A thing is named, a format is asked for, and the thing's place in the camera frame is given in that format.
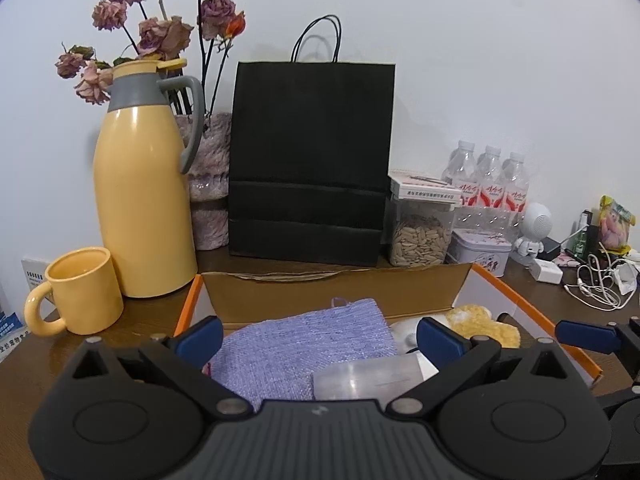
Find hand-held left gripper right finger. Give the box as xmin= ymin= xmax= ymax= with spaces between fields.
xmin=387 ymin=316 xmax=576 ymax=416

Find red cardboard box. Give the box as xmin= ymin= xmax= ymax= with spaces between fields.
xmin=172 ymin=262 xmax=603 ymax=396

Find clear plastic container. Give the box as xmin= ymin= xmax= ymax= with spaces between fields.
xmin=312 ymin=352 xmax=441 ymax=401

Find clear water bottle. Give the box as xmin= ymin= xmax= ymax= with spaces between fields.
xmin=475 ymin=145 xmax=504 ymax=231
xmin=441 ymin=140 xmax=477 ymax=198
xmin=500 ymin=151 xmax=531 ymax=233

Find yellow mug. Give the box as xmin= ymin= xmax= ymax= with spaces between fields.
xmin=24 ymin=246 xmax=125 ymax=337

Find tangled white cables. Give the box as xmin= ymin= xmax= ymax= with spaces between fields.
xmin=562 ymin=252 xmax=640 ymax=311

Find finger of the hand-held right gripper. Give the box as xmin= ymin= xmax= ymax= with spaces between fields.
xmin=595 ymin=384 xmax=640 ymax=413
xmin=555 ymin=317 xmax=640 ymax=386

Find pink fuzzy vase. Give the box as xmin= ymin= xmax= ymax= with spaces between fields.
xmin=172 ymin=112 xmax=233 ymax=252

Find white printed tin box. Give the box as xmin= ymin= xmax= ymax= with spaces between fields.
xmin=447 ymin=227 xmax=513 ymax=278

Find black paper bag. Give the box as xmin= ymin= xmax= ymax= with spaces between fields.
xmin=227 ymin=14 xmax=397 ymax=268

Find dried pink rose bouquet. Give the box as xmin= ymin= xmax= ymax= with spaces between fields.
xmin=54 ymin=0 xmax=247 ymax=116

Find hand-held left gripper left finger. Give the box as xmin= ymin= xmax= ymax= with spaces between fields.
xmin=65 ymin=316 xmax=253 ymax=416

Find white robot toy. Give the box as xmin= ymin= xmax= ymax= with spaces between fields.
xmin=515 ymin=202 xmax=555 ymax=261

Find clear seed container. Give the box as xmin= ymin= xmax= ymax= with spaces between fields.
xmin=387 ymin=170 xmax=460 ymax=267

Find yellow thermos jug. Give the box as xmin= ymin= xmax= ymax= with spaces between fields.
xmin=92 ymin=57 xmax=207 ymax=298

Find blue labelled carton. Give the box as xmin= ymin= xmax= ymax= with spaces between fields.
xmin=0 ymin=310 xmax=28 ymax=361

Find yellow and white plush sheep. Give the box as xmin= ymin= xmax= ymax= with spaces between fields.
xmin=390 ymin=304 xmax=523 ymax=361

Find dark green bottle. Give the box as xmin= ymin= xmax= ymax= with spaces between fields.
xmin=570 ymin=210 xmax=601 ymax=261

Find white charger block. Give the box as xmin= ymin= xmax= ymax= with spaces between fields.
xmin=529 ymin=257 xmax=563 ymax=285

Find yellow-green snack packet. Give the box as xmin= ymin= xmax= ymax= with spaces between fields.
xmin=597 ymin=195 xmax=637 ymax=255

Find purple drawstring pouch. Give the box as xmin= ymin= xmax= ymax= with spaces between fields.
xmin=202 ymin=297 xmax=401 ymax=401

